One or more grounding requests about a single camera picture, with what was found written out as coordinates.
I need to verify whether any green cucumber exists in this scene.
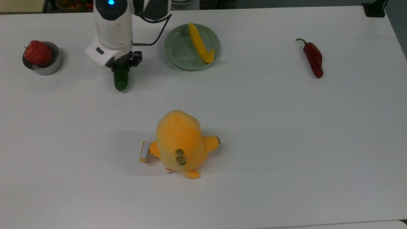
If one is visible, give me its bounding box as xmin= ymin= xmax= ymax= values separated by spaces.
xmin=114 ymin=65 xmax=129 ymax=92

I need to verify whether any white paper toy tag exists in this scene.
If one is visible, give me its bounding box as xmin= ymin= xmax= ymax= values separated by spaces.
xmin=139 ymin=139 xmax=151 ymax=163

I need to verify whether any red apple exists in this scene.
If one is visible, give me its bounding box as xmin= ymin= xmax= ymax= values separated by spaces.
xmin=24 ymin=40 xmax=53 ymax=66

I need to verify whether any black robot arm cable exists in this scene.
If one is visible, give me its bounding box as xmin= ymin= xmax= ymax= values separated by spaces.
xmin=132 ymin=0 xmax=172 ymax=47

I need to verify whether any black stand base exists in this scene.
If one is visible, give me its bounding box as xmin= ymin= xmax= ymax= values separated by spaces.
xmin=362 ymin=0 xmax=388 ymax=17

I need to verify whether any grey round bowl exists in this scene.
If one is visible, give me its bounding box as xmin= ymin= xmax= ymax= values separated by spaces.
xmin=22 ymin=41 xmax=62 ymax=76

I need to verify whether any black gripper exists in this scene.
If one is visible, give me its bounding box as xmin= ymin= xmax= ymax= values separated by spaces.
xmin=106 ymin=51 xmax=142 ymax=73

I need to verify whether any orange plush dinosaur toy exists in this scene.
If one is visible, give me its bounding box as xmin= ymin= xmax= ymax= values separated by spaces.
xmin=148 ymin=110 xmax=220 ymax=179

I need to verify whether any beige cabinet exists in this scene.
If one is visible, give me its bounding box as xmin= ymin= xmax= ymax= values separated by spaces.
xmin=0 ymin=0 xmax=46 ymax=14

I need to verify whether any red chili pepper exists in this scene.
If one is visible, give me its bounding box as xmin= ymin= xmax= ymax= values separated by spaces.
xmin=296 ymin=38 xmax=324 ymax=79

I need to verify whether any pale green oval plate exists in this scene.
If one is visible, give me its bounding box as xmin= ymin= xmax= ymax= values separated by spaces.
xmin=164 ymin=24 xmax=220 ymax=70

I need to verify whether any yellow toy banana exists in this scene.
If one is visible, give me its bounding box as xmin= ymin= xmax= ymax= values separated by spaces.
xmin=188 ymin=22 xmax=215 ymax=64

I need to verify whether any bin of toy food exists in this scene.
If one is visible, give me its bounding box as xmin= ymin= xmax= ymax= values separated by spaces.
xmin=56 ymin=0 xmax=94 ymax=10

